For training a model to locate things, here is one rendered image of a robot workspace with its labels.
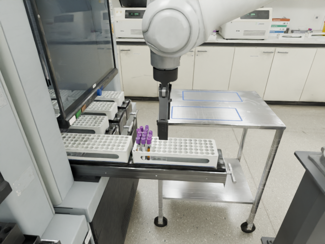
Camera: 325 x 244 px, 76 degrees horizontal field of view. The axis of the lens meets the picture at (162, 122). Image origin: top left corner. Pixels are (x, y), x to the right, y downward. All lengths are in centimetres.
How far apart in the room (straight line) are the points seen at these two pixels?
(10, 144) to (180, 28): 44
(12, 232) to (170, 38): 53
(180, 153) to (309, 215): 70
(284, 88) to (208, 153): 277
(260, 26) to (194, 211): 233
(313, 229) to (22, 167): 117
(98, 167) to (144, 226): 87
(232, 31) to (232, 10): 254
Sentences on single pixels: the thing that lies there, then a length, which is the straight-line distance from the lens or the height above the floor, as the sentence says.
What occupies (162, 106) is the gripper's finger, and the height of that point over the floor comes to 106.
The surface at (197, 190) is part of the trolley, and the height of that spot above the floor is 28.
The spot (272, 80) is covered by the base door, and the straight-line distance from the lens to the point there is 332.
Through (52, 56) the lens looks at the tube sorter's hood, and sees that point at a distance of 69.
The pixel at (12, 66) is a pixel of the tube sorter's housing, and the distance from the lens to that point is 58.
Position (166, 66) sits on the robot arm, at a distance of 60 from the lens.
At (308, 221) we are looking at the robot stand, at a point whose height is 45.
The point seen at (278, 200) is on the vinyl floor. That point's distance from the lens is 193.
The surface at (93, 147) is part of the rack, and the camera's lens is 80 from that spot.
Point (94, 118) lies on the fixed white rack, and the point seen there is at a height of 86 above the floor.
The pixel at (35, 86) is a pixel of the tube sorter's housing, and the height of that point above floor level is 113.
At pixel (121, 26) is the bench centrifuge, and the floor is 105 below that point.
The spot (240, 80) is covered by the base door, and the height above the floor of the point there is 37.
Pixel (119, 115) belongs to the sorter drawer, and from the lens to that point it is 109.
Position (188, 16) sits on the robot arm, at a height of 129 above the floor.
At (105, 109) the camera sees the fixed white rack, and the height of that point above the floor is 86.
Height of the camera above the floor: 131
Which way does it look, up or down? 30 degrees down
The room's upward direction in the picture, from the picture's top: straight up
